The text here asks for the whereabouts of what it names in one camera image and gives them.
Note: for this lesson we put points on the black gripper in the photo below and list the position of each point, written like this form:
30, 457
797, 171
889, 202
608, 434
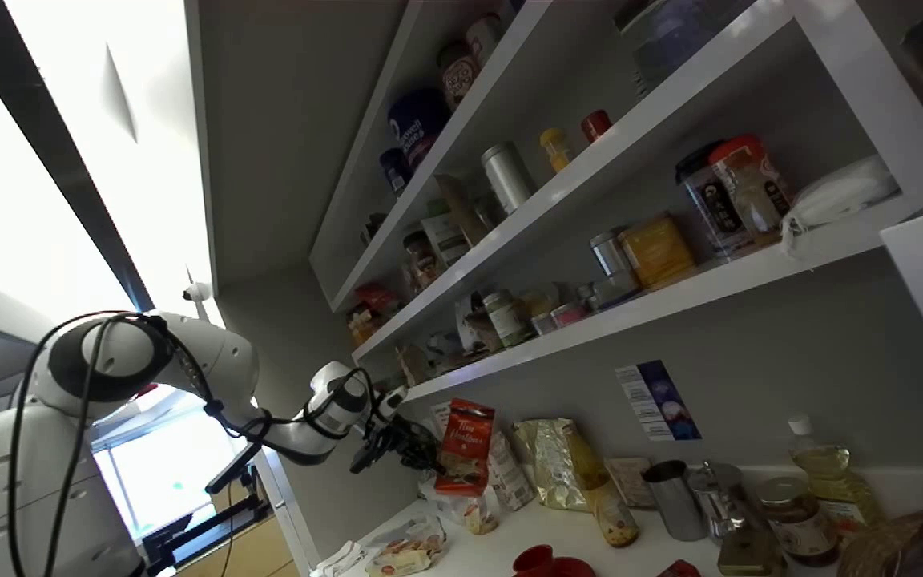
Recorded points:
405, 436

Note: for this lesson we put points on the red Tim Hortons bag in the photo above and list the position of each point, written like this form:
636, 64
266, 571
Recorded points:
465, 443

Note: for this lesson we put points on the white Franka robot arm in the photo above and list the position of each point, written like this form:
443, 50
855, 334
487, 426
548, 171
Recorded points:
110, 363

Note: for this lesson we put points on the white shelf pouch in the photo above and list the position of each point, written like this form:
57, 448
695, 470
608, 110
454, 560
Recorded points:
472, 328

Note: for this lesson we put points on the red shelf bag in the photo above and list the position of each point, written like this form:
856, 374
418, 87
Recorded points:
372, 304

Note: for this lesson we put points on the gold foil bag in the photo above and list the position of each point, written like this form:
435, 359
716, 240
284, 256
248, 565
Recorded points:
558, 460

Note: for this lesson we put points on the white cloth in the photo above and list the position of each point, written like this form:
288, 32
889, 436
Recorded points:
334, 563

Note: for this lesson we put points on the white green tin can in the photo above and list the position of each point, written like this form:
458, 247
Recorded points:
503, 319

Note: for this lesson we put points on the red round plate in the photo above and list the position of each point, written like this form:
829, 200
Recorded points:
552, 563

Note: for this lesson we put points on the pink flat can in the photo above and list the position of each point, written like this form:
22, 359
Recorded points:
561, 316

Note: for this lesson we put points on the dark glass jar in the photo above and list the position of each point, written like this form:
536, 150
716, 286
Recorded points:
418, 256

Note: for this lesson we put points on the yellowish jar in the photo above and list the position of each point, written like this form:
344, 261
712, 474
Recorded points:
612, 515

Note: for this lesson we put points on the beige box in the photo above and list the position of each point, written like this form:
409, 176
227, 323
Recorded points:
630, 481

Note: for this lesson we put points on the white labelled can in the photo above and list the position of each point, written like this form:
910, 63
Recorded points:
443, 239

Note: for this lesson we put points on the blue white carton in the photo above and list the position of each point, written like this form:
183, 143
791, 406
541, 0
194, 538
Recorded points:
658, 401

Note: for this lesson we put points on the tan cardboard box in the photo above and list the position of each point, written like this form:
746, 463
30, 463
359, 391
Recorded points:
462, 208

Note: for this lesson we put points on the metal cup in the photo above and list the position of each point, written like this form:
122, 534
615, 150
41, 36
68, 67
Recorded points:
674, 502

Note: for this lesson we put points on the silver tin can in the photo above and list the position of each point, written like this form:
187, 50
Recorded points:
612, 270

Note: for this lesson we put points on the small red object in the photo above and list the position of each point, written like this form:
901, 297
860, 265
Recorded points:
682, 568

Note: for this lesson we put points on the dark blue container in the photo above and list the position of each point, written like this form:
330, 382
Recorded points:
395, 171

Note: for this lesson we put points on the tall silver can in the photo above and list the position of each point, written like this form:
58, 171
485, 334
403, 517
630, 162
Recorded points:
509, 176

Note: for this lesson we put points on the clear glass container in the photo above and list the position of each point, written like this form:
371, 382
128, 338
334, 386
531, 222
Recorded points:
719, 496

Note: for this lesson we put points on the yellow packet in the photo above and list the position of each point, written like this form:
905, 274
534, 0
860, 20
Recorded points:
656, 251

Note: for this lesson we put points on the yellow small container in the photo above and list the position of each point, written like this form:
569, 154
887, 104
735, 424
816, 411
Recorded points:
557, 150

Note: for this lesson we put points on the blue large bag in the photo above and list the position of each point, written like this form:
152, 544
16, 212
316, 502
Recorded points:
418, 124

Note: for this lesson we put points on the small brown bag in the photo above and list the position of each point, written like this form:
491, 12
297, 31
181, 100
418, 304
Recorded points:
749, 547

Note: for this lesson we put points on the red small container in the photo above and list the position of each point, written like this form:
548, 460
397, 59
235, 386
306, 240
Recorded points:
598, 124

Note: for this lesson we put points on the black labelled jar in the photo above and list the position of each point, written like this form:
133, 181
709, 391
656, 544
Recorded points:
709, 207

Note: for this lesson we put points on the brown spread jar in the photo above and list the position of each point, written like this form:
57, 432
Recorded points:
803, 527

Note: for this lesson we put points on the yellow cooking oil bottle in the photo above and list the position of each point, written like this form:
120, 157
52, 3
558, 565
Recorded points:
833, 471

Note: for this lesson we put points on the pale jar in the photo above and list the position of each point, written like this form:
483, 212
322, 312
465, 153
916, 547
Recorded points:
485, 38

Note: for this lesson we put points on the clear jar red lid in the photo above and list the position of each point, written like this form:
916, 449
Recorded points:
752, 183

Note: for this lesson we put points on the empty wicker basket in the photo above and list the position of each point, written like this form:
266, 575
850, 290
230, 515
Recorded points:
880, 548

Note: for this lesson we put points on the white plastic bundle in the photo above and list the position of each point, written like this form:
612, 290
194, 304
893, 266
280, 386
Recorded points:
841, 193

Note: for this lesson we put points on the large grey pot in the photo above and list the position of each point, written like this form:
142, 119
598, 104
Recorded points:
686, 32

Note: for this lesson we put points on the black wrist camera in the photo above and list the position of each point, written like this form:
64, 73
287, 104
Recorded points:
365, 457

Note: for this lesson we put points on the white camera on stand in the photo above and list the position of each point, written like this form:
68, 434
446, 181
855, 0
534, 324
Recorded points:
197, 290

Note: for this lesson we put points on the white wall shelf unit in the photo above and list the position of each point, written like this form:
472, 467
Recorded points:
719, 284

